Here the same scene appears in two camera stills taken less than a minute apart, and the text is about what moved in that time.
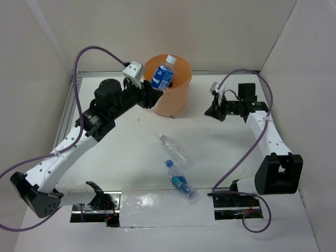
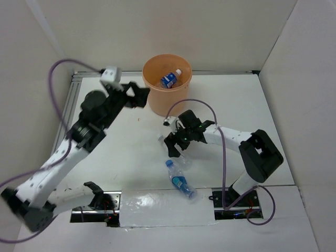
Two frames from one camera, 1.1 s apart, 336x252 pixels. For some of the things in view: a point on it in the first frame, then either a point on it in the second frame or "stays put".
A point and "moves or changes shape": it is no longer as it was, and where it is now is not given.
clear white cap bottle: [178, 153] stays put
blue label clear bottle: [163, 75] moves or changes shape
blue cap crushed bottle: [178, 179] stays put
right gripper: [216, 111] -> [172, 139]
